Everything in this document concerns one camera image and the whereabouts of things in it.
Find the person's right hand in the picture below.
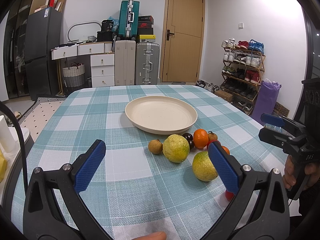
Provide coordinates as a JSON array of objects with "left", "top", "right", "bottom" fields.
[{"left": 282, "top": 154, "right": 320, "bottom": 190}]

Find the black refrigerator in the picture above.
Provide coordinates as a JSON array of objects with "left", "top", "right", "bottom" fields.
[{"left": 25, "top": 7, "right": 62, "bottom": 100}]

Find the teal suitcase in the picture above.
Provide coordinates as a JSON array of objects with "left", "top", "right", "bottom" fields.
[{"left": 117, "top": 0, "right": 140, "bottom": 41}]

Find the orange tangerine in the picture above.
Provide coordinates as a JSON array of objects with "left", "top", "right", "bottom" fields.
[
  {"left": 222, "top": 146, "right": 230, "bottom": 155},
  {"left": 193, "top": 129, "right": 209, "bottom": 149}
]

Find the brown longan fruit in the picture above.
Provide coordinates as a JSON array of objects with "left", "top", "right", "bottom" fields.
[
  {"left": 208, "top": 131, "right": 218, "bottom": 141},
  {"left": 148, "top": 139, "right": 163, "bottom": 154}
]

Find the dark purple cherry tomato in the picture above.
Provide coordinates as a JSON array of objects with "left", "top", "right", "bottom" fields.
[{"left": 182, "top": 133, "right": 193, "bottom": 141}]

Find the green yellow guava fruit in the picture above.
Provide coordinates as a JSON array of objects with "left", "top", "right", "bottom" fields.
[{"left": 192, "top": 151, "right": 218, "bottom": 182}]

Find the person's left hand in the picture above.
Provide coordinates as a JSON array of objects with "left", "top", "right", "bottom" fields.
[{"left": 133, "top": 231, "right": 167, "bottom": 240}]

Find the wooden door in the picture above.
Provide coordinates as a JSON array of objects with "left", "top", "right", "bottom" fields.
[{"left": 159, "top": 0, "right": 205, "bottom": 83}]

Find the beige suitcase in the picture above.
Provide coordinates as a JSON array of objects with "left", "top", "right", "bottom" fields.
[{"left": 114, "top": 40, "right": 136, "bottom": 86}]

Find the teal checkered tablecloth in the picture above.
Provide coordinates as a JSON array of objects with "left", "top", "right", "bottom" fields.
[{"left": 27, "top": 85, "right": 287, "bottom": 239}]

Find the woven laundry basket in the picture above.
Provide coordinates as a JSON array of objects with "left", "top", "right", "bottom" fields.
[{"left": 62, "top": 62, "right": 86, "bottom": 88}]

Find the wooden shoe rack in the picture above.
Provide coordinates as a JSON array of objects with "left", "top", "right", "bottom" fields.
[{"left": 221, "top": 38, "right": 265, "bottom": 115}]

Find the white drawer desk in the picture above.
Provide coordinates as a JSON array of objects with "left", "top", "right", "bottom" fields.
[{"left": 51, "top": 41, "right": 115, "bottom": 87}]

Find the purple bag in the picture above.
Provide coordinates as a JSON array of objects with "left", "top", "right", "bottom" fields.
[{"left": 251, "top": 79, "right": 281, "bottom": 126}]

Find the black cable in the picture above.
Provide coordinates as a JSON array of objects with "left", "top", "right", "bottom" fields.
[{"left": 0, "top": 101, "right": 29, "bottom": 196}]

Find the stack of shoe boxes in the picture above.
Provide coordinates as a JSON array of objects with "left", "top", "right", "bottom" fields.
[{"left": 137, "top": 15, "right": 156, "bottom": 43}]

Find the cream round plate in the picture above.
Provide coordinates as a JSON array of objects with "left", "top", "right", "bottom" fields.
[{"left": 125, "top": 96, "right": 198, "bottom": 135}]

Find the silver suitcase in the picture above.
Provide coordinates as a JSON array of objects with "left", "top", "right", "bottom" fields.
[{"left": 135, "top": 43, "right": 160, "bottom": 85}]

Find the yellow pale guava fruit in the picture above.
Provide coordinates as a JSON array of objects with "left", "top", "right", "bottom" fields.
[{"left": 163, "top": 134, "right": 190, "bottom": 163}]

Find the red cherry tomato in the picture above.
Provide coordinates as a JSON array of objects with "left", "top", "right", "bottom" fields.
[
  {"left": 206, "top": 140, "right": 221, "bottom": 150},
  {"left": 225, "top": 190, "right": 234, "bottom": 202}
]

